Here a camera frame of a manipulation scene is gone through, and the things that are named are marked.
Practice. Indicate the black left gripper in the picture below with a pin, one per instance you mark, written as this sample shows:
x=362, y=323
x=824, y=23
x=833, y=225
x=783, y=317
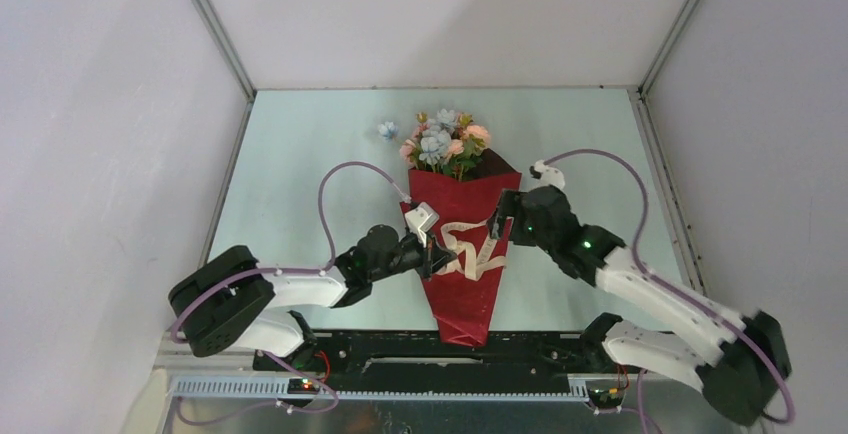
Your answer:
x=431, y=258

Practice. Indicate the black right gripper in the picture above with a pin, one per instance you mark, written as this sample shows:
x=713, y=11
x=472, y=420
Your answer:
x=510, y=207

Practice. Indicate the cream ribbon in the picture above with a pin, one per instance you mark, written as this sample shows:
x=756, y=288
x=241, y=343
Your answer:
x=472, y=262

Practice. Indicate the red wrapping paper sheet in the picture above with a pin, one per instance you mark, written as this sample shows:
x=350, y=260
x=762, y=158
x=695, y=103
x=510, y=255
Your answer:
x=463, y=294

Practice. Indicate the peach rose stem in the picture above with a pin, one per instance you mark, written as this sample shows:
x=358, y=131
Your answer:
x=464, y=152

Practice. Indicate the blue flower stem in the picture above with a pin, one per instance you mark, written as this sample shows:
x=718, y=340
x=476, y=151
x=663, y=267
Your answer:
x=436, y=136

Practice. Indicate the pink rose stem with blue bud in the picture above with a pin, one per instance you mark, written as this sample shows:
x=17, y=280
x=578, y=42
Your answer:
x=388, y=131

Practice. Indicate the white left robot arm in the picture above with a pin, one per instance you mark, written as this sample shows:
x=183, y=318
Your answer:
x=233, y=302

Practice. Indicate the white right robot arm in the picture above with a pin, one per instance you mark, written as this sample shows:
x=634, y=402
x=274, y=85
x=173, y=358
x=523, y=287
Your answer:
x=737, y=363

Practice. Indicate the left circuit board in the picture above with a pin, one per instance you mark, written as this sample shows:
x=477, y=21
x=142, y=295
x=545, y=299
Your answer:
x=303, y=386

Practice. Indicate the circuit board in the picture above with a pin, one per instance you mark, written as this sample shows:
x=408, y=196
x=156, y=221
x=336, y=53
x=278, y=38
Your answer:
x=303, y=386
x=606, y=401

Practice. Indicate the right circuit board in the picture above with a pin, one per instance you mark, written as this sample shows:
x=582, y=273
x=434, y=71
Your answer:
x=606, y=401

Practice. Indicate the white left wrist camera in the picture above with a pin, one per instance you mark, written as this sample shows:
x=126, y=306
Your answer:
x=420, y=219

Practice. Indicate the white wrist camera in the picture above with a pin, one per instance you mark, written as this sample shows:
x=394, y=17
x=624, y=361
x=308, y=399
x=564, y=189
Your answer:
x=420, y=219
x=547, y=175

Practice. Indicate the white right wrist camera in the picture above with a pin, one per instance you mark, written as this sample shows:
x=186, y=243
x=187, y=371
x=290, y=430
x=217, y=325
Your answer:
x=547, y=175

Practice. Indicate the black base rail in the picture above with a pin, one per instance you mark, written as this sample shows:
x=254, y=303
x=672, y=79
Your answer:
x=419, y=362

